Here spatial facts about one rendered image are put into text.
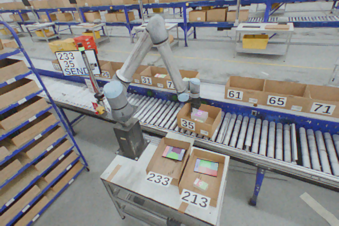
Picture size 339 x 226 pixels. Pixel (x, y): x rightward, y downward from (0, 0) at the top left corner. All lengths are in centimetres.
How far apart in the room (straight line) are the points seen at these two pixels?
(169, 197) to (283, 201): 141
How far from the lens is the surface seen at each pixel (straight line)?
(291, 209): 257
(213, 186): 161
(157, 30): 127
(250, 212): 243
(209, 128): 185
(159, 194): 161
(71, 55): 242
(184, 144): 179
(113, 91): 145
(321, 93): 249
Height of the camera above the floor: 214
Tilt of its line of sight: 33 degrees down
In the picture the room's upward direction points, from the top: 7 degrees counter-clockwise
